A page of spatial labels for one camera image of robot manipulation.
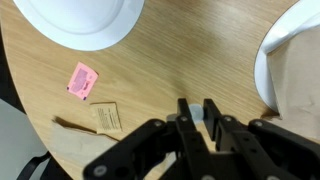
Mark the brown sugar packet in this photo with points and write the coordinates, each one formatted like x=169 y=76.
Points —
x=106 y=117

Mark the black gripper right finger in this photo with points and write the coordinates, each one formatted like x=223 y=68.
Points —
x=266 y=150

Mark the large white round plate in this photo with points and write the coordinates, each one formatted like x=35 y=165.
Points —
x=80 y=20

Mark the brown paper napkin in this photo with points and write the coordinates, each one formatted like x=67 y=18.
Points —
x=296 y=86
x=76 y=146

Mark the white marker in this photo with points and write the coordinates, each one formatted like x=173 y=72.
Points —
x=196 y=112

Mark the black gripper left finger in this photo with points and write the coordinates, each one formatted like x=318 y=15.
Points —
x=156 y=150

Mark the white plate with napkin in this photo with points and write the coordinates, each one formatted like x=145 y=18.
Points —
x=266 y=66

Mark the pink sugar packet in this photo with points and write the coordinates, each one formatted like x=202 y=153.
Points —
x=82 y=81

